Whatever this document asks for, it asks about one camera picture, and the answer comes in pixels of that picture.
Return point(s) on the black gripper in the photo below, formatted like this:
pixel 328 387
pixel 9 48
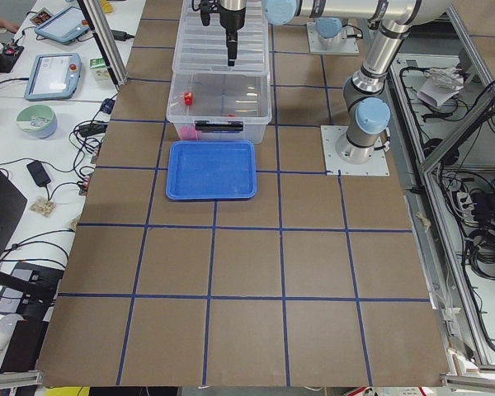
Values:
pixel 233 21

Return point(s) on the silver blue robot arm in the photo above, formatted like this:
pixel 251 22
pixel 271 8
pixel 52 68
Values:
pixel 369 116

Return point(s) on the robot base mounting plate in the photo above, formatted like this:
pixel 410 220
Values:
pixel 343 159

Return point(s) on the clear box lid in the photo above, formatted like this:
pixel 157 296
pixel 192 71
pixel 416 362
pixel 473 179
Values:
pixel 203 49

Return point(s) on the red block far in box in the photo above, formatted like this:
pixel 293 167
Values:
pixel 188 98

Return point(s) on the clear plastic storage box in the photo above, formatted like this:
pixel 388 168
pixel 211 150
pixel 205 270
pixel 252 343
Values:
pixel 220 98

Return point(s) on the black box latch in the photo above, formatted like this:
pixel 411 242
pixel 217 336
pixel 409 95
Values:
pixel 219 127

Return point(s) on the green white carton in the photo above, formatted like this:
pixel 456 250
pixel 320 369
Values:
pixel 98 69

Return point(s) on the blue plastic tray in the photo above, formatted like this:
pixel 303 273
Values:
pixel 211 170

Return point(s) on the blue teach pendant far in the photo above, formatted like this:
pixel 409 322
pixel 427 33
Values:
pixel 64 27

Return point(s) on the blue teach pendant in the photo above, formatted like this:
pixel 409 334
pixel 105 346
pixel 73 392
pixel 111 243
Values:
pixel 53 77
pixel 64 27

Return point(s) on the blue teach pendant near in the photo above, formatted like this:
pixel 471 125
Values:
pixel 53 77

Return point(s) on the green bowl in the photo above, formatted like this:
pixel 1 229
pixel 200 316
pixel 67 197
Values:
pixel 38 121

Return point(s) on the black power adapter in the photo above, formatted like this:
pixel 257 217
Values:
pixel 38 173

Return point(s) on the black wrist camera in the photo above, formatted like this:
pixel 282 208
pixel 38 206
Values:
pixel 206 8

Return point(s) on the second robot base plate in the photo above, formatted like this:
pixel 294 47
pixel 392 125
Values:
pixel 342 44

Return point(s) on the aluminium frame post left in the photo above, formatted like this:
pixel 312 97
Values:
pixel 106 43

